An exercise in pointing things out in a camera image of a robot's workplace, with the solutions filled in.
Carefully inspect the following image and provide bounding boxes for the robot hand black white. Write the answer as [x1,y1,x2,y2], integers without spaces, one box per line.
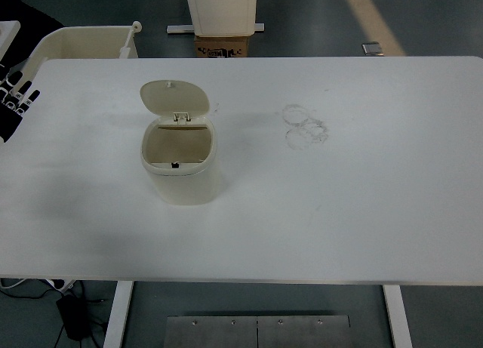
[0,63,41,143]

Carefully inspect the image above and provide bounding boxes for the small cream trash bin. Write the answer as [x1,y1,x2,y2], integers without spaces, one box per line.
[139,79,222,206]

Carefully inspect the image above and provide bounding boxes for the large cream plastic bin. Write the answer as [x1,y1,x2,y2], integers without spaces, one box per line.
[23,20,143,79]

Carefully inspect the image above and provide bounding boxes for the white flat panel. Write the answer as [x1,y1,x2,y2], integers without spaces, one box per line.
[0,20,21,62]

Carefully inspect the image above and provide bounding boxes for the black bulky object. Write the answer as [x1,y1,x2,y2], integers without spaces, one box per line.
[0,0,66,74]

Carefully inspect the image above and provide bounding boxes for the silver metal floor bar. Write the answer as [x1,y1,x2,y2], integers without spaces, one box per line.
[166,22,266,35]

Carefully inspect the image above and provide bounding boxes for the black power adapter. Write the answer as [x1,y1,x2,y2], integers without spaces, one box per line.
[56,292,92,342]

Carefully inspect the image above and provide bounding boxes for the white table leg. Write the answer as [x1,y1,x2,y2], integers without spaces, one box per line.
[382,284,414,348]
[103,281,135,348]

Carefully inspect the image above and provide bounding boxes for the brown cardboard box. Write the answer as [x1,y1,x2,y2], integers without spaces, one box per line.
[193,34,251,59]

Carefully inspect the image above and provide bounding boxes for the grey metal plate with screws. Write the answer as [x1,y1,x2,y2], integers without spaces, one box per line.
[166,315,352,348]

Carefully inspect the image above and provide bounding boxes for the grey floor socket plate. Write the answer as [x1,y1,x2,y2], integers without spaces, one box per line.
[361,42,385,57]

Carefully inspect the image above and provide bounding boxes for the black cable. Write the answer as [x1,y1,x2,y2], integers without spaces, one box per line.
[0,281,86,300]

